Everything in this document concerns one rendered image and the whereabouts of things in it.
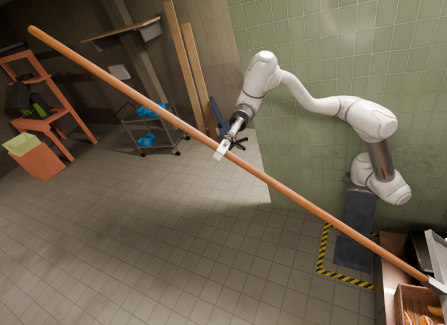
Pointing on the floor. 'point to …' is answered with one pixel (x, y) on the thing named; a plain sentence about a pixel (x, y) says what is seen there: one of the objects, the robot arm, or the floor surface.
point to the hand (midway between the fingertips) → (221, 149)
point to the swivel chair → (224, 125)
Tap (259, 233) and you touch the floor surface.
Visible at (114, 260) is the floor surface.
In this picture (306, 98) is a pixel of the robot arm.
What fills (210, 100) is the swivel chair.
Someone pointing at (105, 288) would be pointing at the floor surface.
